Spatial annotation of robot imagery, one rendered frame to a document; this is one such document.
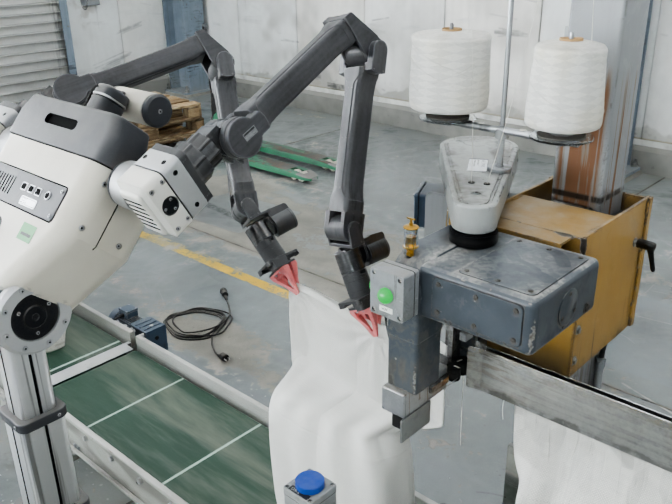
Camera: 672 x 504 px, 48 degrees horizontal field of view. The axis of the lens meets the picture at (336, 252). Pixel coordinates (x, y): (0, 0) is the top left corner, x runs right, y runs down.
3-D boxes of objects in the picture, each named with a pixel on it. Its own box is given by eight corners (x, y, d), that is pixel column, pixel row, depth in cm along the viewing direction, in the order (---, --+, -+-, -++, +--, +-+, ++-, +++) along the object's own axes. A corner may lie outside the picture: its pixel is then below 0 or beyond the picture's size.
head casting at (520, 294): (384, 383, 146) (386, 241, 134) (456, 336, 162) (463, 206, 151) (522, 447, 127) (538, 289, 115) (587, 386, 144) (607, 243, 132)
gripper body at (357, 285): (389, 292, 167) (378, 261, 166) (360, 308, 160) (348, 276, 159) (369, 296, 172) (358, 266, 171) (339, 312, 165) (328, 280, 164)
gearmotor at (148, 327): (100, 339, 323) (95, 308, 318) (129, 326, 333) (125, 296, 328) (140, 363, 305) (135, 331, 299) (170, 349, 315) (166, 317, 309)
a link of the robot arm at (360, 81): (338, 42, 164) (372, 36, 156) (358, 49, 168) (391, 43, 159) (316, 238, 165) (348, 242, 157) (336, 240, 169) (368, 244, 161)
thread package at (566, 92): (507, 129, 142) (514, 38, 135) (544, 116, 152) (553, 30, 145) (581, 142, 133) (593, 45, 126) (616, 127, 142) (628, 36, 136)
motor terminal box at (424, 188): (411, 237, 181) (412, 192, 177) (419, 223, 190) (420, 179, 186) (445, 241, 179) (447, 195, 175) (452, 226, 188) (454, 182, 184)
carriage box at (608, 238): (465, 342, 168) (473, 210, 155) (539, 292, 190) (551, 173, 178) (568, 382, 152) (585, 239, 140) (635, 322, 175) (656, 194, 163)
